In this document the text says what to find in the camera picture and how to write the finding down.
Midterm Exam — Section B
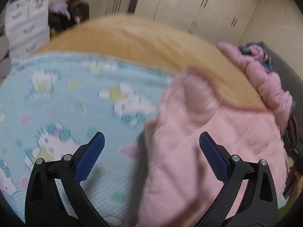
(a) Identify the purple cloth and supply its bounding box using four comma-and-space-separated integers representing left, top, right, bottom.
48, 1, 71, 20

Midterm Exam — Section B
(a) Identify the tan bed cover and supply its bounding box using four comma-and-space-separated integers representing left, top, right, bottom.
36, 15, 266, 109

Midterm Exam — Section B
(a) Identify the white drawer cabinet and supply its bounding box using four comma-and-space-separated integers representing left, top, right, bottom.
1, 0, 50, 58

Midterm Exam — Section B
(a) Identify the grey headboard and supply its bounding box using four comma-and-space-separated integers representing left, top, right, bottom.
268, 49, 303, 145

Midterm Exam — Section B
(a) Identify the white glossy wardrobe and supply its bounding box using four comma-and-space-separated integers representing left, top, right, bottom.
135, 0, 258, 45

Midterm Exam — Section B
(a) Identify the pink floral padded coat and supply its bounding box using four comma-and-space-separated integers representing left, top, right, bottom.
218, 42, 293, 134

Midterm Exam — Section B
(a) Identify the blue cartoon cat blanket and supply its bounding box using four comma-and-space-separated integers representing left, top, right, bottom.
1, 52, 173, 226

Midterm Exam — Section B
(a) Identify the striped dark pillow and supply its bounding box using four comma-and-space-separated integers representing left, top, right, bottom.
283, 114, 302, 198

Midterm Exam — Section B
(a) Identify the dark bag pile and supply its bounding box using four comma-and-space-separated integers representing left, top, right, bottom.
48, 0, 90, 34

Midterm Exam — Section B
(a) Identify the pink quilted jacket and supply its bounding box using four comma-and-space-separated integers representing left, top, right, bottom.
137, 67, 290, 227

